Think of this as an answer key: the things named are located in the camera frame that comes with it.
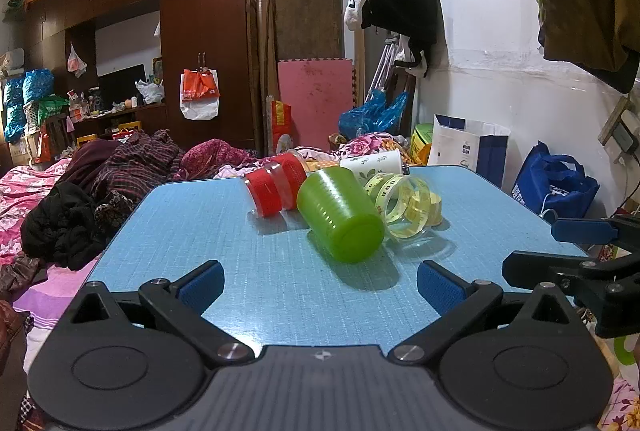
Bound red plastic cup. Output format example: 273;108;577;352
243;152;310;218

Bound brown wooden board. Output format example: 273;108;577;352
270;0;344;62

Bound green plastic cup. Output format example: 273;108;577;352
296;167;386;265

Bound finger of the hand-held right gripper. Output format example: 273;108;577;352
551;214;640;254
501;250;640;340

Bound olive hanging jacket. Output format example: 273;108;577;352
536;0;640;95

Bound pink floral bedsheet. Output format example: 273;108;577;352
0;161;101;312

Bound black television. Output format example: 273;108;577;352
97;64;147;105

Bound pink foam mat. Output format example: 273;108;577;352
277;58;359;152

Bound metal crutches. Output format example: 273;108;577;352
366;32;402;98

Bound blue plastic bag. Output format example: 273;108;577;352
339;90;410;140

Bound blue patterned sack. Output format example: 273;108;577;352
2;68;55;143

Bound red and yellow bag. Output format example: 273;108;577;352
270;98;294;157

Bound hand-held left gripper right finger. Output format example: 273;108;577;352
387;260;584;367

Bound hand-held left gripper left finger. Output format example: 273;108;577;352
66;259;256;368

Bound yellow green container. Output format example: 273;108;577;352
409;123;437;165

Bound orange and white plastic bag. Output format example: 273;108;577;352
180;68;221;121

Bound pink rose print cloth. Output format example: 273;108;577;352
338;132;412;160

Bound white paper bag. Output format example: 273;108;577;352
427;114;511;188

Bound white leaf print cup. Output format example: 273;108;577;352
340;149;412;184

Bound dark plaid clothing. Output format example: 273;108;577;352
90;130;184;233

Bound white crumpled plastic bag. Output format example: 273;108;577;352
134;78;166;105

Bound brown wooden wardrobe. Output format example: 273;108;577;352
22;0;262;158

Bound blue tote bag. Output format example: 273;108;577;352
511;141;600;218

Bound clear yellow printed cup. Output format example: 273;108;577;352
363;172;444;242

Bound white and pink plastic bag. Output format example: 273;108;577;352
66;42;89;79

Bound maroon floral cloth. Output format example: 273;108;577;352
179;138;259;182

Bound black cloth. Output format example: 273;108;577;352
22;181;109;272

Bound wall socket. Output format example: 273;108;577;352
598;96;640;163

